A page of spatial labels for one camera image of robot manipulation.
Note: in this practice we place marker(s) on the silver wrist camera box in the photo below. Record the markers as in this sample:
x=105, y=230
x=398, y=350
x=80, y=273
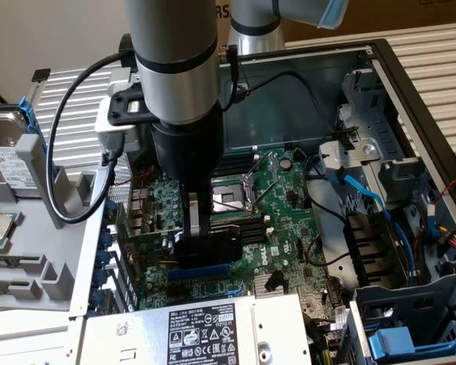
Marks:
x=102, y=125

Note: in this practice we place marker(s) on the metal socket cover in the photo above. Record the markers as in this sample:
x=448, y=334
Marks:
x=273, y=163

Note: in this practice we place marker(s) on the blue plastic latch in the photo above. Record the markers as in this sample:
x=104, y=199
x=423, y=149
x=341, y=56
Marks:
x=391, y=342

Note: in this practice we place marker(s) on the black plastic fan duct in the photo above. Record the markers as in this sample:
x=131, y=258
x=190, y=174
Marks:
x=368, y=243

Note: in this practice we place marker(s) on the open grey PC case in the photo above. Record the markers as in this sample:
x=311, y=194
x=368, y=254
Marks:
x=289, y=114

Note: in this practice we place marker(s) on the green RAM stick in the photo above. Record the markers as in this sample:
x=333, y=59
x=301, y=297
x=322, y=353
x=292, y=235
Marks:
x=11, y=262
x=4, y=287

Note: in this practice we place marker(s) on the short black expansion slot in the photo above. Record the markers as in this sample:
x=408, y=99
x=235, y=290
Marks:
x=180, y=292

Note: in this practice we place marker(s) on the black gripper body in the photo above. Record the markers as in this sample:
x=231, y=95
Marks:
x=186, y=152

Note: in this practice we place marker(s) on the small black bracket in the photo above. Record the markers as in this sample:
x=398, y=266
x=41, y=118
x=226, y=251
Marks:
x=41, y=75

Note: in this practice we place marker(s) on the black mounting block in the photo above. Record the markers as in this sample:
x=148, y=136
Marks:
x=126, y=45

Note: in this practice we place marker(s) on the grey plastic bracket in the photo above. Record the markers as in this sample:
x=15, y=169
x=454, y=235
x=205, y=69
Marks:
x=403, y=171

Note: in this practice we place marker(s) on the silver metal disk bay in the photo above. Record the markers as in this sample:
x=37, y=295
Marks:
x=380, y=125

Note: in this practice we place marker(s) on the dark grey disk bay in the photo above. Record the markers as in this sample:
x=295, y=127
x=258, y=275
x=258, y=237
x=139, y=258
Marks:
x=403, y=304

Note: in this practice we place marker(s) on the grey plastic parts rack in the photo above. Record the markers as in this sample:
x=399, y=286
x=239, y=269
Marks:
x=42, y=182

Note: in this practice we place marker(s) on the black RAM slot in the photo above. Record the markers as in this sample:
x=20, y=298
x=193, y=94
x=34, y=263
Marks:
x=258, y=234
x=239, y=172
x=243, y=161
x=258, y=240
x=256, y=228
x=243, y=166
x=243, y=155
x=232, y=221

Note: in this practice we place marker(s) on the silver coin battery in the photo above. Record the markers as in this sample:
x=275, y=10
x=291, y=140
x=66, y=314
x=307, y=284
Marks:
x=286, y=163

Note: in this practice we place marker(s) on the green Dell motherboard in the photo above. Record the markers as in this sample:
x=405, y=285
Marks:
x=289, y=228

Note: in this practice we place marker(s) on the CPU socket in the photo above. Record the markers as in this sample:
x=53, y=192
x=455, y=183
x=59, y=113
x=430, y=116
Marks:
x=232, y=197

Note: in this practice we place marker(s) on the green NVIDIA graphics card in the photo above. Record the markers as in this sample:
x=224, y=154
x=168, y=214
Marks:
x=224, y=247

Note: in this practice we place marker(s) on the black camera bracket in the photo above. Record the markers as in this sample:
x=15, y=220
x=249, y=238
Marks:
x=118, y=114

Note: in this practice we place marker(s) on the silver chipset heatsink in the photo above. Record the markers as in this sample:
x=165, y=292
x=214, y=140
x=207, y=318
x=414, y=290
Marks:
x=260, y=285

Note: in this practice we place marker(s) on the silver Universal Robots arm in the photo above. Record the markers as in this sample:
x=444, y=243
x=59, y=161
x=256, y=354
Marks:
x=175, y=57

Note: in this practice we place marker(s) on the blue expansion slot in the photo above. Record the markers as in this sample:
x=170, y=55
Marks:
x=197, y=273

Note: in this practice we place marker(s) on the silver labelled power supply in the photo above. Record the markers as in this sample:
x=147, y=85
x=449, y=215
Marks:
x=144, y=334

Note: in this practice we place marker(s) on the thin metal locking lever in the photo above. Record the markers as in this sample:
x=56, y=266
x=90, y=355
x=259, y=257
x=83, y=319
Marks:
x=268, y=191

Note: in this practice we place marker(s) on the brown cardboard box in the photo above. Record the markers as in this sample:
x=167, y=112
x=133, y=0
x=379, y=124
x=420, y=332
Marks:
x=403, y=15

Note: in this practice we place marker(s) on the hard disk with blue rails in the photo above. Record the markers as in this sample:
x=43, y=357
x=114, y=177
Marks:
x=7, y=167

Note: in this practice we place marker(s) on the blue card retention clip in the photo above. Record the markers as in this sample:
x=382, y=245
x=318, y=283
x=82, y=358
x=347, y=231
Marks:
x=105, y=240
x=99, y=277
x=111, y=210
x=97, y=298
x=102, y=258

